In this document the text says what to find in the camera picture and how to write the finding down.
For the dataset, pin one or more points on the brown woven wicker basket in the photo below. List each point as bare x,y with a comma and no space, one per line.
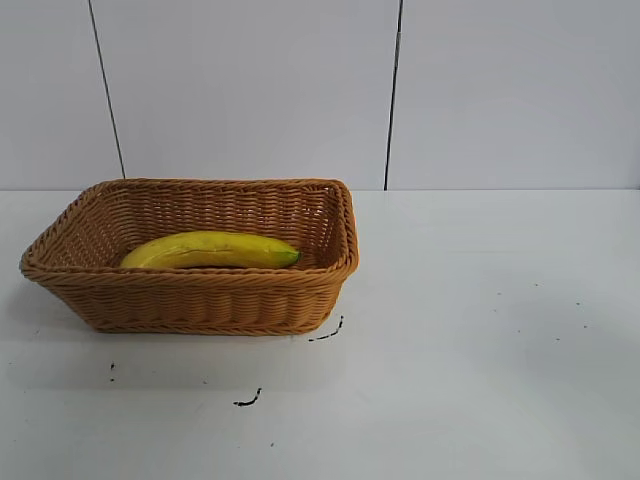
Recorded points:
200,300

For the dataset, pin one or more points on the yellow banana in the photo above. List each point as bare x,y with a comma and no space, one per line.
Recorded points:
215,247

